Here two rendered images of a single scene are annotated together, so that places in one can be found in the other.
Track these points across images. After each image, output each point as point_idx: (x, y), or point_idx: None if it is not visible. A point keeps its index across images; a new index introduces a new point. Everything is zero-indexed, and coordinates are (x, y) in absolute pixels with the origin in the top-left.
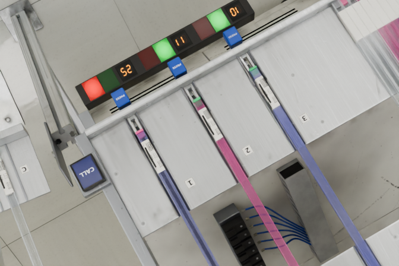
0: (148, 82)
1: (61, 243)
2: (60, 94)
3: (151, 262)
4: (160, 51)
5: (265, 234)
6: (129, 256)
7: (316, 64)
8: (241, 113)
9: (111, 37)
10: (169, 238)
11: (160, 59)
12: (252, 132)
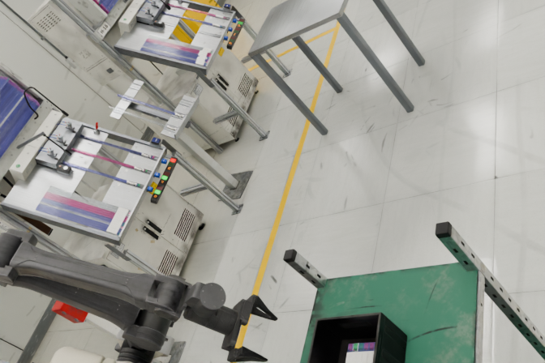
0: (191, 232)
1: (188, 200)
2: (190, 172)
3: (129, 138)
4: (165, 177)
5: None
6: None
7: (125, 197)
8: (134, 176)
9: (213, 234)
10: None
11: (163, 175)
12: (128, 174)
